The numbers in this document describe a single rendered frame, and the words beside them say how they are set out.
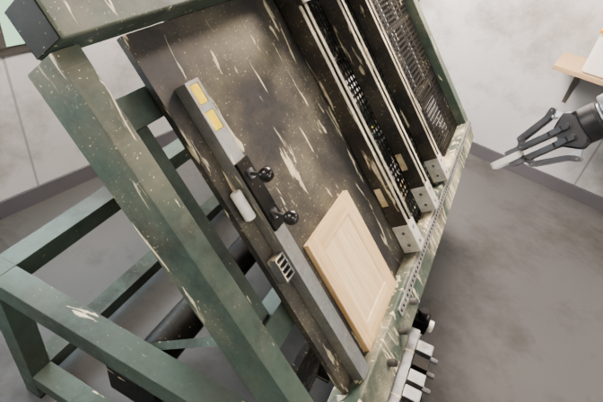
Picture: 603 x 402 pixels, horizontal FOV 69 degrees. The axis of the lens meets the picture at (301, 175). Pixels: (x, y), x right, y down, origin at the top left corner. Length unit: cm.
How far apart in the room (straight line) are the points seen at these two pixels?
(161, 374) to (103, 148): 80
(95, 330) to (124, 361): 15
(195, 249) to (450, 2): 365
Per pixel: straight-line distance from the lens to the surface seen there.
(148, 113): 107
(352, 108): 157
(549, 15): 409
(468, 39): 426
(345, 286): 139
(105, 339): 160
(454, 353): 275
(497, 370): 281
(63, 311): 169
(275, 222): 113
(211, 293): 98
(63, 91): 94
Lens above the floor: 209
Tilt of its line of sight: 36 degrees down
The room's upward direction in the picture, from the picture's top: 10 degrees clockwise
